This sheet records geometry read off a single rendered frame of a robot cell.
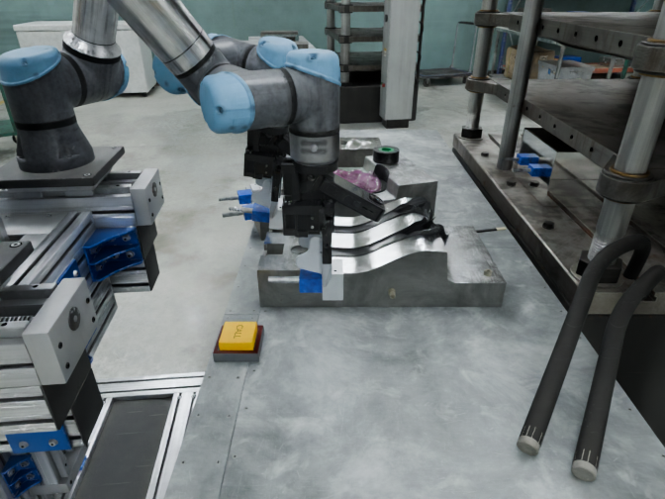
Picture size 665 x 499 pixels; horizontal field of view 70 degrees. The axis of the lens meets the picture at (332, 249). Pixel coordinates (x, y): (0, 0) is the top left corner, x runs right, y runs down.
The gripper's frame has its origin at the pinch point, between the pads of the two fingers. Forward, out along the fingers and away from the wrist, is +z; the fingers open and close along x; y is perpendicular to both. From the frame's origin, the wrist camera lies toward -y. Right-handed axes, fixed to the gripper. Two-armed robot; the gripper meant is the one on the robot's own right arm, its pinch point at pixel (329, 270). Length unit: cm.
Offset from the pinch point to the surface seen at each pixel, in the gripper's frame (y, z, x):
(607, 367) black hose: -43.6, 9.0, 14.1
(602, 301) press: -61, 19, -18
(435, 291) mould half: -21.6, 11.1, -10.0
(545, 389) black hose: -32.8, 10.1, 17.7
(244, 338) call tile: 14.9, 11.3, 4.4
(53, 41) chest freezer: 364, 21, -603
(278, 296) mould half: 10.4, 12.4, -10.0
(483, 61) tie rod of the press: -62, -16, -138
